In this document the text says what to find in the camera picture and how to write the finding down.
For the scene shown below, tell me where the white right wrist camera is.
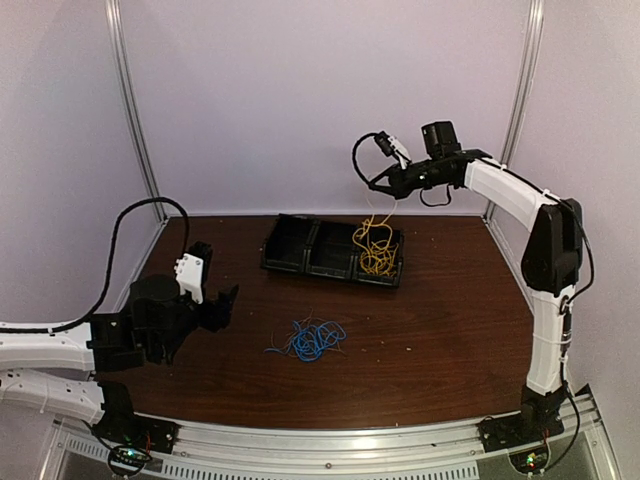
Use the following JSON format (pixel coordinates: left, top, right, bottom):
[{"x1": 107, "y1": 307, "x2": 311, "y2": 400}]
[{"x1": 374, "y1": 131, "x2": 412, "y2": 170}]

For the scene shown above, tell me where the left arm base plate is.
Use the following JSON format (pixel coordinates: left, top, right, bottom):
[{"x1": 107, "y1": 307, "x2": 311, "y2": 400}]
[{"x1": 92, "y1": 414, "x2": 179, "y2": 454}]

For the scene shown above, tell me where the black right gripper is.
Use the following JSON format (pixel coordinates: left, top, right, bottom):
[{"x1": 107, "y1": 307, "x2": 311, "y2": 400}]
[{"x1": 370, "y1": 158, "x2": 452, "y2": 199}]

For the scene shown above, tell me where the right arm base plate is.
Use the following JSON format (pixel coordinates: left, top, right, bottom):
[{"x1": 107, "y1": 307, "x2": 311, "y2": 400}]
[{"x1": 477, "y1": 411, "x2": 565, "y2": 453}]

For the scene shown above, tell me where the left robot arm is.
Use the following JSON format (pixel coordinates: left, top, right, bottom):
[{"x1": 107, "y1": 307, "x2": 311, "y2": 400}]
[{"x1": 1, "y1": 275, "x2": 239, "y2": 444}]

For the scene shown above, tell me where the black left camera cable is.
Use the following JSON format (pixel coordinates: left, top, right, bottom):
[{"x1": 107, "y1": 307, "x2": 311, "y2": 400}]
[{"x1": 0, "y1": 198, "x2": 190, "y2": 334}]

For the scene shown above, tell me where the aluminium corner post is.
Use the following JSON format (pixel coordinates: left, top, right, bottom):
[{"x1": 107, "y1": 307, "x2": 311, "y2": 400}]
[
  {"x1": 104, "y1": 0, "x2": 160, "y2": 197},
  {"x1": 482, "y1": 0, "x2": 546, "y2": 224}
]

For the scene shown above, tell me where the black right camera cable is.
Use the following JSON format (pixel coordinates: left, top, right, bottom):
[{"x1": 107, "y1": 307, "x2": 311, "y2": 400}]
[{"x1": 351, "y1": 132, "x2": 396, "y2": 189}]

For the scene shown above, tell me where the aluminium right corner post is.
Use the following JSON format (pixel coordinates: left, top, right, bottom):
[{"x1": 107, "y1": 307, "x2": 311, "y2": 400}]
[{"x1": 482, "y1": 0, "x2": 546, "y2": 224}]

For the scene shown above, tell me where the black three-compartment bin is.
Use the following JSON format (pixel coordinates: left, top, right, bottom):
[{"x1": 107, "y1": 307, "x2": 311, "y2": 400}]
[{"x1": 260, "y1": 214, "x2": 404, "y2": 288}]

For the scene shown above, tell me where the aluminium front rail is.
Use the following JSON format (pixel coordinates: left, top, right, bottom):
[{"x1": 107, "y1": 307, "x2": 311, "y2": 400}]
[{"x1": 47, "y1": 384, "x2": 616, "y2": 480}]

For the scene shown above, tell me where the aluminium left corner post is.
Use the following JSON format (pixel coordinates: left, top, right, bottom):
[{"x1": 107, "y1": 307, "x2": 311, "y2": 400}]
[{"x1": 104, "y1": 0, "x2": 160, "y2": 197}]

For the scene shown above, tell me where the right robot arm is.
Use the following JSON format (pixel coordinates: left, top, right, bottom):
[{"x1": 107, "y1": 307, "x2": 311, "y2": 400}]
[{"x1": 364, "y1": 121, "x2": 587, "y2": 442}]

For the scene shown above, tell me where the black camera cable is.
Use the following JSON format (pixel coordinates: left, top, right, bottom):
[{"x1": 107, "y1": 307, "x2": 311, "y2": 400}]
[
  {"x1": 0, "y1": 198, "x2": 190, "y2": 334},
  {"x1": 351, "y1": 132, "x2": 396, "y2": 189}
]

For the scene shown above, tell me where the blue cable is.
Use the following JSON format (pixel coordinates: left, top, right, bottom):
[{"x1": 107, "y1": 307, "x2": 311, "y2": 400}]
[{"x1": 263, "y1": 319, "x2": 349, "y2": 364}]

